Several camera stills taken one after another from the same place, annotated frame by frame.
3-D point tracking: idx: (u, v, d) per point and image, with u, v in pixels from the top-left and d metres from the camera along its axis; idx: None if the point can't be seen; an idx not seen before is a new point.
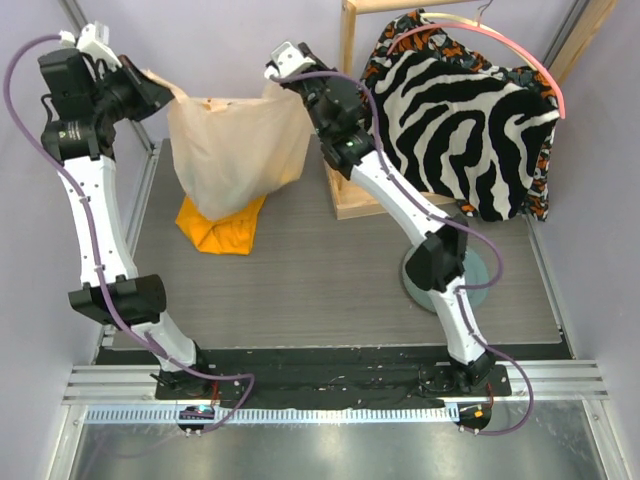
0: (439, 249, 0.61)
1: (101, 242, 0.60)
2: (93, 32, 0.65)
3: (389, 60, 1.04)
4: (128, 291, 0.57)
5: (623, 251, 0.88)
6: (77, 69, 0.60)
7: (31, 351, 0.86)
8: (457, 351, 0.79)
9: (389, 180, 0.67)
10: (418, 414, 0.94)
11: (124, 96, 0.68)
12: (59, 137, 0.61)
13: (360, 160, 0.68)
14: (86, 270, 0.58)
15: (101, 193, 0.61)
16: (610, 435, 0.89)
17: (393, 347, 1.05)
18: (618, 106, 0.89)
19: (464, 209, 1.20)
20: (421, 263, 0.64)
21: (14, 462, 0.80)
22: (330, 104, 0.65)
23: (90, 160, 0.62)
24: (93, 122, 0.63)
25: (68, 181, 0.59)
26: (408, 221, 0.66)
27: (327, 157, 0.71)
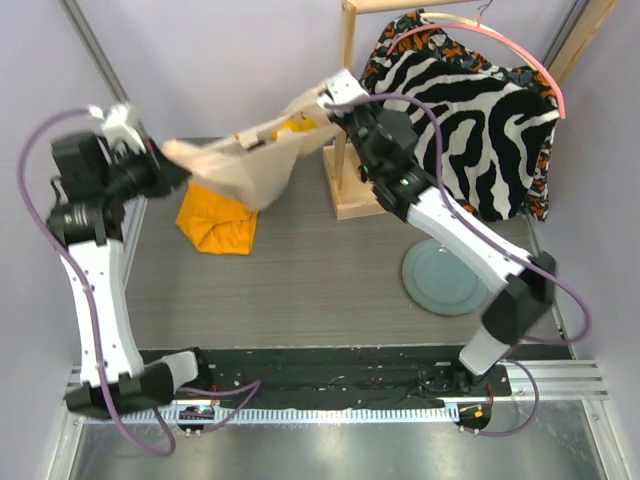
0: (524, 296, 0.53)
1: (105, 335, 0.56)
2: (122, 115, 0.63)
3: (389, 60, 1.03)
4: (132, 393, 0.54)
5: (623, 251, 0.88)
6: (91, 150, 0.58)
7: (31, 351, 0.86)
8: (471, 360, 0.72)
9: (454, 219, 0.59)
10: (418, 414, 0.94)
11: (138, 178, 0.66)
12: (65, 222, 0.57)
13: (418, 200, 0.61)
14: (87, 367, 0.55)
15: (107, 280, 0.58)
16: (609, 434, 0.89)
17: (393, 347, 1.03)
18: (618, 107, 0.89)
19: (464, 209, 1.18)
20: (502, 315, 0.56)
21: (14, 463, 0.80)
22: (382, 142, 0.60)
23: (96, 245, 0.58)
24: (101, 205, 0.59)
25: (75, 268, 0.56)
26: (482, 264, 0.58)
27: (379, 199, 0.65)
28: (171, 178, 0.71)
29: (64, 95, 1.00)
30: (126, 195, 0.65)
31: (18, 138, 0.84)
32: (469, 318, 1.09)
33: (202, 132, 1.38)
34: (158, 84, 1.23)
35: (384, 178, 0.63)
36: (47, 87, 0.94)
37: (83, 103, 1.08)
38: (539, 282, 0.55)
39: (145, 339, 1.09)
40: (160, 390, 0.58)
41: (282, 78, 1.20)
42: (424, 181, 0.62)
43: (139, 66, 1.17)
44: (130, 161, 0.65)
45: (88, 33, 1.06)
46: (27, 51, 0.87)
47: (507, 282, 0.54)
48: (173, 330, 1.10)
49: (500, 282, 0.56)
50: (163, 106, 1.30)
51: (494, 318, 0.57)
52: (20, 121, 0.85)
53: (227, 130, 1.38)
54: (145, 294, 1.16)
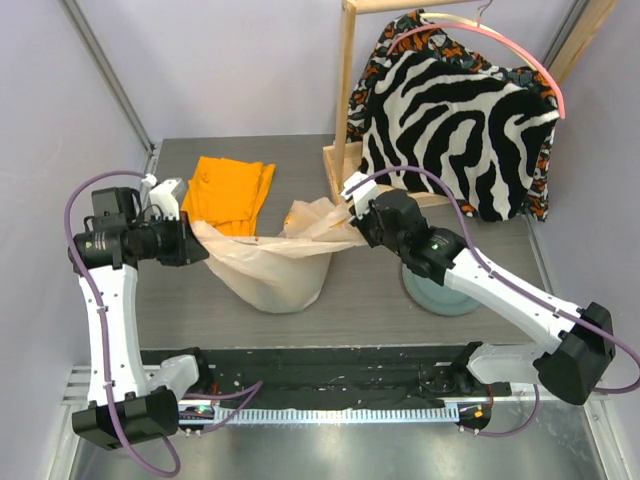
0: (583, 354, 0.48)
1: (114, 355, 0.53)
2: (172, 186, 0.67)
3: (389, 60, 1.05)
4: (137, 414, 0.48)
5: (623, 251, 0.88)
6: (124, 198, 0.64)
7: (31, 350, 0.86)
8: (479, 368, 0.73)
9: (492, 277, 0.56)
10: (418, 414, 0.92)
11: (164, 236, 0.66)
12: (84, 247, 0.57)
13: (452, 261, 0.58)
14: (95, 389, 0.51)
15: (121, 301, 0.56)
16: (610, 436, 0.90)
17: (393, 347, 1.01)
18: (618, 106, 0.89)
19: (464, 209, 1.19)
20: (562, 374, 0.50)
21: (14, 461, 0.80)
22: (388, 215, 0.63)
23: (112, 269, 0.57)
24: (119, 233, 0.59)
25: (90, 288, 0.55)
26: (529, 322, 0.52)
27: (415, 270, 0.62)
28: (192, 252, 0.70)
29: (64, 95, 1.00)
30: (152, 248, 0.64)
31: (18, 137, 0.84)
32: (469, 317, 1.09)
33: (202, 132, 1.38)
34: (158, 84, 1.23)
35: (410, 250, 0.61)
36: (48, 86, 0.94)
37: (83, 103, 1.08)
38: (595, 336, 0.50)
39: (145, 339, 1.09)
40: (166, 419, 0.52)
41: (282, 78, 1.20)
42: (455, 242, 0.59)
43: (139, 67, 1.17)
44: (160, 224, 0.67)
45: (88, 34, 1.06)
46: (27, 50, 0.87)
47: (562, 342, 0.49)
48: (173, 330, 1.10)
49: (554, 342, 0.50)
50: (163, 106, 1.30)
51: (553, 378, 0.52)
52: (20, 120, 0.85)
53: (227, 131, 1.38)
54: (145, 294, 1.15)
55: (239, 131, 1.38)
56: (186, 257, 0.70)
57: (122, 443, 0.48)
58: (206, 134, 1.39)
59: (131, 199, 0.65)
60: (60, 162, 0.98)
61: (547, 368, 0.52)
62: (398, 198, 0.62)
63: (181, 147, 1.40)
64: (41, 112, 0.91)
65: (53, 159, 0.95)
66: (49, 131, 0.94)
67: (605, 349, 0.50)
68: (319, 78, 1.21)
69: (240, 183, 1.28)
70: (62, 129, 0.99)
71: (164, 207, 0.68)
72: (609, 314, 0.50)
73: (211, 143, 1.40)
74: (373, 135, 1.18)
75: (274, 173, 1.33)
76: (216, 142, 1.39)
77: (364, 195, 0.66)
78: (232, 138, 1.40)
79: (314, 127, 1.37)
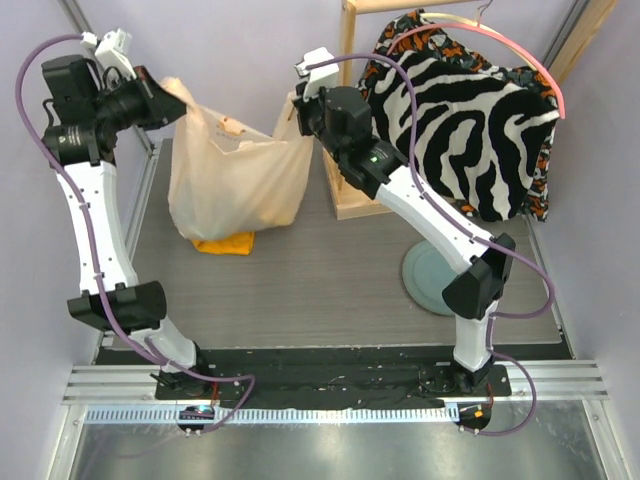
0: (487, 276, 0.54)
1: (100, 249, 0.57)
2: (114, 41, 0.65)
3: (389, 60, 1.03)
4: (129, 300, 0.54)
5: (623, 250, 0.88)
6: (80, 74, 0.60)
7: (31, 350, 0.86)
8: (464, 357, 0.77)
9: (422, 198, 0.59)
10: (418, 414, 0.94)
11: (129, 102, 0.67)
12: (60, 141, 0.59)
13: (388, 179, 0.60)
14: (86, 279, 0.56)
15: (102, 198, 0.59)
16: (610, 436, 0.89)
17: (393, 347, 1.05)
18: (618, 106, 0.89)
19: (464, 209, 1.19)
20: (465, 293, 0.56)
21: (15, 461, 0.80)
22: (337, 116, 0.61)
23: (90, 167, 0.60)
24: (93, 127, 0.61)
25: (69, 186, 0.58)
26: (446, 242, 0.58)
27: (349, 179, 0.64)
28: (166, 109, 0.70)
29: None
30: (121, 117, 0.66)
31: (19, 137, 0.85)
32: None
33: None
34: None
35: (349, 157, 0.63)
36: (48, 86, 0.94)
37: None
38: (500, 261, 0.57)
39: None
40: (153, 304, 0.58)
41: (282, 78, 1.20)
42: (394, 157, 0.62)
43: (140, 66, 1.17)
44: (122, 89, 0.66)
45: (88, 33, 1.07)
46: (28, 51, 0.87)
47: (473, 265, 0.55)
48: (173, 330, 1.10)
49: (464, 263, 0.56)
50: None
51: (455, 296, 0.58)
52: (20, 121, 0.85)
53: None
54: None
55: None
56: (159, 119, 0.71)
57: (112, 322, 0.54)
58: None
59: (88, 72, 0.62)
60: None
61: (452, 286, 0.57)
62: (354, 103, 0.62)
63: None
64: (42, 112, 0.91)
65: None
66: None
67: (503, 274, 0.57)
68: None
69: None
70: None
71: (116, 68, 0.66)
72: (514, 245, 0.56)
73: None
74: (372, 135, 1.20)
75: None
76: None
77: (321, 77, 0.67)
78: None
79: None
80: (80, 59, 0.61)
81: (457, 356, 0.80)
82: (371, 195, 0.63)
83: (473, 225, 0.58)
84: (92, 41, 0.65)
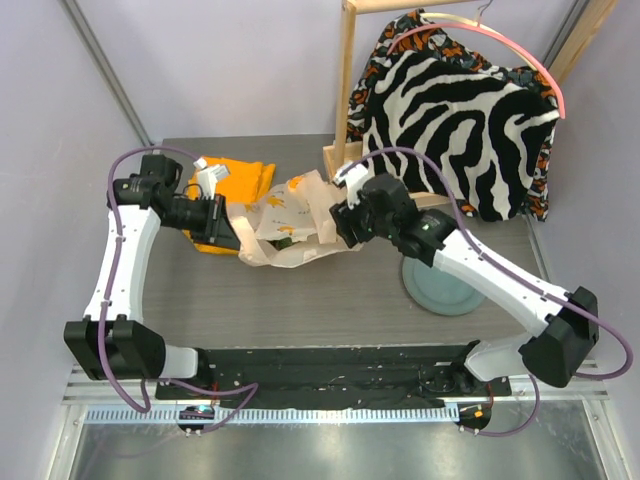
0: (567, 336, 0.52)
1: (117, 280, 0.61)
2: (214, 169, 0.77)
3: (389, 60, 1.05)
4: (122, 337, 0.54)
5: (623, 251, 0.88)
6: (169, 167, 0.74)
7: (31, 350, 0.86)
8: (476, 366, 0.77)
9: (481, 259, 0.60)
10: (418, 414, 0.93)
11: (191, 213, 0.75)
12: (122, 188, 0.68)
13: (443, 244, 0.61)
14: (92, 304, 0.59)
15: (138, 236, 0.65)
16: (610, 436, 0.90)
17: (393, 347, 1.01)
18: (618, 107, 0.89)
19: (464, 209, 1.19)
20: (545, 356, 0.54)
21: (14, 460, 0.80)
22: (375, 197, 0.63)
23: (139, 209, 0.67)
24: (153, 185, 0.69)
25: (114, 221, 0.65)
26: (517, 304, 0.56)
27: (404, 250, 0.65)
28: (220, 233, 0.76)
29: (64, 95, 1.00)
30: (178, 215, 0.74)
31: (18, 137, 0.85)
32: (469, 318, 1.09)
33: (204, 132, 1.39)
34: (159, 84, 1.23)
35: (399, 231, 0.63)
36: (49, 87, 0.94)
37: (83, 102, 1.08)
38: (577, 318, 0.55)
39: None
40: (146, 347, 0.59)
41: (282, 77, 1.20)
42: (445, 223, 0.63)
43: (140, 66, 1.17)
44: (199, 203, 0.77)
45: (88, 33, 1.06)
46: (27, 52, 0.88)
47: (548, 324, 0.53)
48: (172, 329, 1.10)
49: (541, 324, 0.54)
50: (164, 105, 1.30)
51: (534, 358, 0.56)
52: (19, 120, 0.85)
53: (227, 130, 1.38)
54: (146, 293, 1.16)
55: (239, 130, 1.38)
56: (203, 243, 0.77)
57: (102, 354, 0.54)
58: (207, 134, 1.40)
59: (175, 170, 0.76)
60: (60, 161, 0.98)
61: (529, 349, 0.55)
62: (385, 180, 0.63)
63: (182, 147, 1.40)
64: (41, 113, 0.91)
65: (53, 159, 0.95)
66: (48, 132, 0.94)
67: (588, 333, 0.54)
68: (320, 79, 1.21)
69: (239, 182, 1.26)
70: (62, 129, 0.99)
71: (203, 187, 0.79)
72: (594, 297, 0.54)
73: (212, 143, 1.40)
74: (373, 135, 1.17)
75: (274, 173, 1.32)
76: (217, 142, 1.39)
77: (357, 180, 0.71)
78: (232, 138, 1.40)
79: (314, 127, 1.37)
80: (175, 161, 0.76)
81: (465, 361, 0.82)
82: (425, 261, 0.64)
83: (542, 281, 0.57)
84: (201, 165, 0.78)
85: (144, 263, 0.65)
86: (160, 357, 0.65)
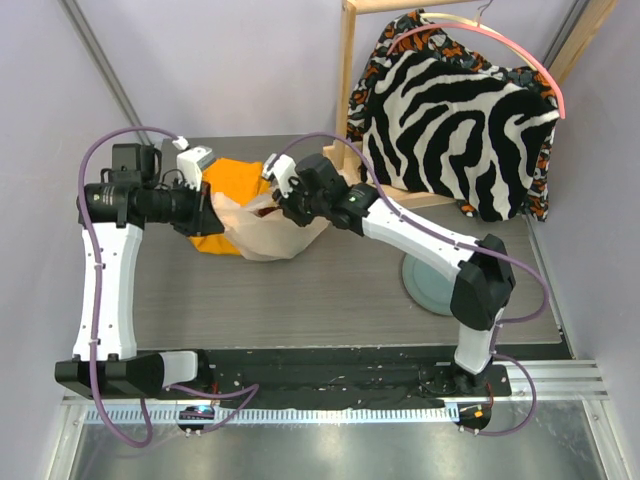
0: (480, 279, 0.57)
1: (102, 315, 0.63)
2: (197, 155, 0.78)
3: (389, 60, 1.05)
4: (117, 375, 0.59)
5: (623, 250, 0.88)
6: (142, 161, 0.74)
7: (31, 350, 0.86)
8: (465, 359, 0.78)
9: (402, 221, 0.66)
10: (418, 414, 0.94)
11: (178, 203, 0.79)
12: (93, 199, 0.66)
13: (367, 211, 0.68)
14: (80, 343, 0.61)
15: (118, 260, 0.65)
16: (610, 436, 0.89)
17: (393, 347, 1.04)
18: (618, 107, 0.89)
19: (464, 209, 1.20)
20: (468, 303, 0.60)
21: (14, 460, 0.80)
22: (306, 175, 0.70)
23: (116, 227, 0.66)
24: (128, 191, 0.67)
25: (91, 244, 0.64)
26: (436, 257, 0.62)
27: (336, 223, 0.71)
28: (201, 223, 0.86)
29: (63, 95, 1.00)
30: (166, 209, 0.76)
31: (19, 137, 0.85)
32: None
33: (203, 132, 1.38)
34: (159, 84, 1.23)
35: (330, 205, 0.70)
36: (48, 87, 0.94)
37: (83, 102, 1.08)
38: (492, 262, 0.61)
39: (143, 338, 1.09)
40: (140, 380, 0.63)
41: (282, 78, 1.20)
42: (370, 195, 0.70)
43: (139, 66, 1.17)
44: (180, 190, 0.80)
45: (87, 33, 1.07)
46: (27, 52, 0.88)
47: (461, 268, 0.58)
48: (173, 329, 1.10)
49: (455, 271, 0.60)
50: (164, 105, 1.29)
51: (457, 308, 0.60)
52: (19, 120, 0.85)
53: (226, 130, 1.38)
54: (146, 293, 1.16)
55: (238, 129, 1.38)
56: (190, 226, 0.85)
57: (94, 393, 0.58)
58: (206, 134, 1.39)
59: (149, 158, 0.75)
60: (60, 162, 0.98)
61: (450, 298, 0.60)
62: (314, 160, 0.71)
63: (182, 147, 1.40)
64: (41, 113, 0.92)
65: (53, 158, 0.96)
66: (48, 133, 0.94)
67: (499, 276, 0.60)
68: (320, 78, 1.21)
69: (239, 182, 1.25)
70: (62, 130, 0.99)
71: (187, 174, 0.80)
72: (501, 241, 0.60)
73: (211, 144, 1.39)
74: (373, 135, 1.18)
75: None
76: (217, 142, 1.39)
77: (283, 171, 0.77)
78: (231, 138, 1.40)
79: (314, 127, 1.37)
80: (148, 147, 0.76)
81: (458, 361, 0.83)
82: (357, 231, 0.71)
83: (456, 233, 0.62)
84: (183, 145, 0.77)
85: (128, 286, 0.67)
86: (157, 375, 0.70)
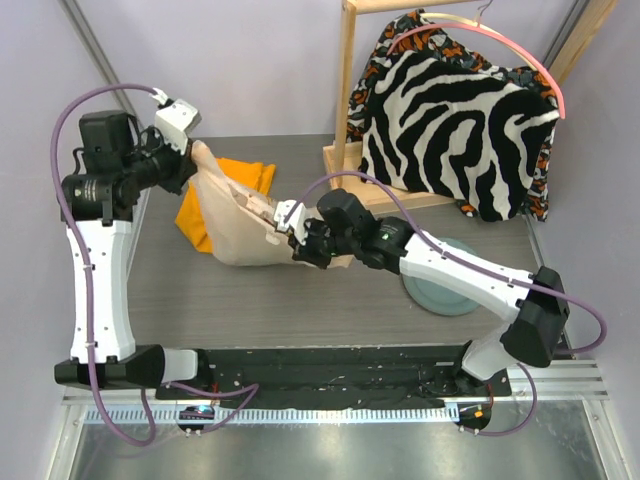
0: (541, 319, 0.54)
1: (97, 317, 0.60)
2: (176, 110, 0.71)
3: (389, 60, 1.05)
4: (117, 376, 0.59)
5: (623, 250, 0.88)
6: (116, 134, 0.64)
7: (30, 351, 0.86)
8: (474, 367, 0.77)
9: (444, 258, 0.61)
10: (418, 414, 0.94)
11: (162, 163, 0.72)
12: (74, 194, 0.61)
13: (405, 250, 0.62)
14: (78, 345, 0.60)
15: (107, 260, 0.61)
16: (610, 436, 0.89)
17: (393, 347, 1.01)
18: (618, 106, 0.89)
19: (464, 209, 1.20)
20: (529, 345, 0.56)
21: (14, 460, 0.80)
22: (332, 215, 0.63)
23: (102, 224, 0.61)
24: (111, 182, 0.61)
25: (77, 245, 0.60)
26: (487, 295, 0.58)
27: (367, 261, 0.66)
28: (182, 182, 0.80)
29: (62, 94, 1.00)
30: (153, 174, 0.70)
31: (19, 137, 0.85)
32: (469, 318, 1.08)
33: (203, 132, 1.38)
34: (158, 85, 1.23)
35: (360, 243, 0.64)
36: (48, 86, 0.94)
37: (82, 101, 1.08)
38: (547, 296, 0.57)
39: (142, 337, 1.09)
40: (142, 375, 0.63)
41: (282, 77, 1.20)
42: (403, 229, 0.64)
43: (138, 66, 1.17)
44: (160, 149, 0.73)
45: (86, 32, 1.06)
46: (26, 52, 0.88)
47: (521, 310, 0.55)
48: (173, 329, 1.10)
49: (514, 311, 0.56)
50: None
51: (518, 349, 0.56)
52: (18, 121, 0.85)
53: (225, 129, 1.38)
54: (146, 293, 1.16)
55: (238, 129, 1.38)
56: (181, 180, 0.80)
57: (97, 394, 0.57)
58: (205, 134, 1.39)
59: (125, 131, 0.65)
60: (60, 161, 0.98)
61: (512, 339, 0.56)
62: (341, 196, 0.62)
63: None
64: (39, 113, 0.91)
65: (52, 158, 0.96)
66: (48, 132, 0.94)
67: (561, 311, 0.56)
68: (319, 78, 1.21)
69: (239, 182, 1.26)
70: (62, 130, 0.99)
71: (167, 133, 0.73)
72: (557, 275, 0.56)
73: (210, 144, 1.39)
74: (373, 135, 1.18)
75: (274, 173, 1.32)
76: (216, 142, 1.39)
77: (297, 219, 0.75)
78: (231, 138, 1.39)
79: (314, 127, 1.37)
80: (119, 114, 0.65)
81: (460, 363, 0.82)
82: (393, 269, 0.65)
83: (506, 268, 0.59)
84: (161, 100, 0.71)
85: (121, 284, 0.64)
86: (158, 365, 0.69)
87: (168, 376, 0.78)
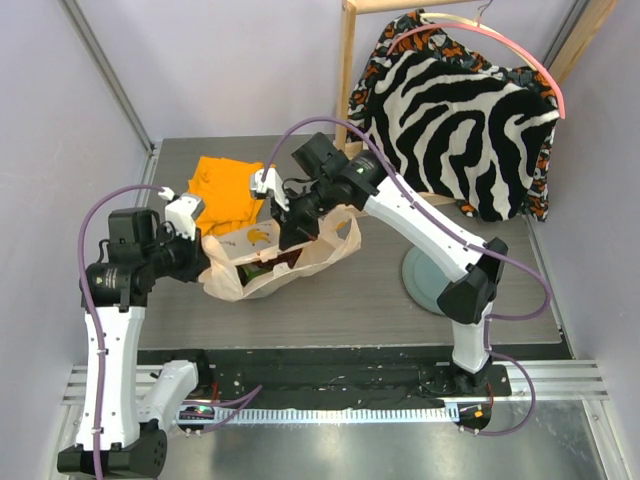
0: (484, 284, 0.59)
1: (106, 401, 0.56)
2: (184, 203, 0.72)
3: (389, 60, 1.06)
4: (120, 465, 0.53)
5: (622, 250, 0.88)
6: (140, 225, 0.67)
7: (30, 350, 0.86)
8: (462, 353, 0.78)
9: (413, 208, 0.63)
10: (418, 414, 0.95)
11: (175, 252, 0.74)
12: (96, 283, 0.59)
13: (376, 191, 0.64)
14: (84, 431, 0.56)
15: (120, 345, 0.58)
16: (610, 436, 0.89)
17: (393, 346, 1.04)
18: (618, 106, 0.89)
19: (464, 209, 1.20)
20: (461, 301, 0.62)
21: (13, 460, 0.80)
22: (303, 157, 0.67)
23: (119, 311, 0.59)
24: (131, 270, 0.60)
25: (95, 330, 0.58)
26: (443, 254, 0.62)
27: (338, 197, 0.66)
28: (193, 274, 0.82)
29: (62, 93, 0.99)
30: (167, 263, 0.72)
31: (19, 136, 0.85)
32: None
33: (203, 132, 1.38)
34: (159, 85, 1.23)
35: (330, 180, 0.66)
36: (48, 85, 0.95)
37: (83, 100, 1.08)
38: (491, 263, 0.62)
39: (147, 338, 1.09)
40: (146, 465, 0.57)
41: (282, 77, 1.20)
42: (379, 168, 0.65)
43: (138, 66, 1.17)
44: (172, 240, 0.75)
45: (86, 31, 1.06)
46: (27, 52, 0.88)
47: (469, 273, 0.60)
48: (172, 329, 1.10)
49: (461, 272, 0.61)
50: (163, 105, 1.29)
51: (450, 304, 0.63)
52: (19, 120, 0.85)
53: (225, 129, 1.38)
54: None
55: (237, 129, 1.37)
56: (195, 271, 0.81)
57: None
58: (206, 134, 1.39)
59: (147, 222, 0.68)
60: (61, 162, 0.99)
61: (448, 293, 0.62)
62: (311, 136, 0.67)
63: (181, 147, 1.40)
64: (40, 113, 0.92)
65: (52, 159, 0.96)
66: (48, 133, 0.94)
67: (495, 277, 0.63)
68: (320, 78, 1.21)
69: (239, 181, 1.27)
70: (62, 130, 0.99)
71: (181, 226, 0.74)
72: (505, 247, 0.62)
73: (211, 143, 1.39)
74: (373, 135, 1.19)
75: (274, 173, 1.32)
76: (216, 142, 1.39)
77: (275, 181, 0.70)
78: (231, 139, 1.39)
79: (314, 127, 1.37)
80: (145, 209, 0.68)
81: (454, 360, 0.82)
82: (357, 205, 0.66)
83: (465, 232, 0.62)
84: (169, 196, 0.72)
85: (132, 371, 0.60)
86: (163, 458, 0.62)
87: (164, 424, 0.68)
